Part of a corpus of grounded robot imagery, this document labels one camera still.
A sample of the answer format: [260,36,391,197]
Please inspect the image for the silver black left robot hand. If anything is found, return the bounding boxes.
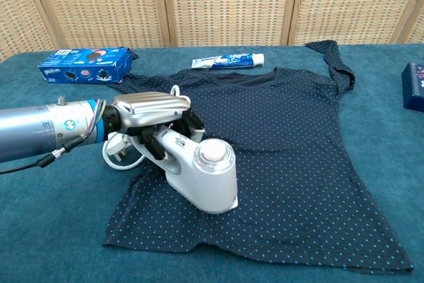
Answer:
[104,91,206,161]

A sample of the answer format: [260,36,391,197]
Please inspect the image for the white power cord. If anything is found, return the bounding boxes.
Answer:
[101,84,182,171]

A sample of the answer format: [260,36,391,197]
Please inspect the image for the white handheld iron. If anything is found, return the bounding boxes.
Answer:
[132,127,239,215]

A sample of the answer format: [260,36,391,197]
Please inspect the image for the navy polka dot t-shirt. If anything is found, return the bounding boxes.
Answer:
[102,40,415,274]

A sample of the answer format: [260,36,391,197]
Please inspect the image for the blue Oreo cookie box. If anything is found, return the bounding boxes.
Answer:
[38,46,134,85]

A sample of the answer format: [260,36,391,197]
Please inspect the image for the blue white toothpaste tube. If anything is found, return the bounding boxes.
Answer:
[191,53,265,70]

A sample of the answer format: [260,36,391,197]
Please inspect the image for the woven bamboo folding screen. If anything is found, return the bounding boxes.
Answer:
[0,0,424,64]

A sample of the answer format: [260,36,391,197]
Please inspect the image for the teal table cover cloth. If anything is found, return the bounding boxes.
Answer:
[0,43,424,283]

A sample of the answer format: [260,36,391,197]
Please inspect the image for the small dark blue carton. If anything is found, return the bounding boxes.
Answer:
[401,62,424,113]

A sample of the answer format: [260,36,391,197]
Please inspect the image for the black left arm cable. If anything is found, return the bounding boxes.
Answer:
[0,135,83,175]

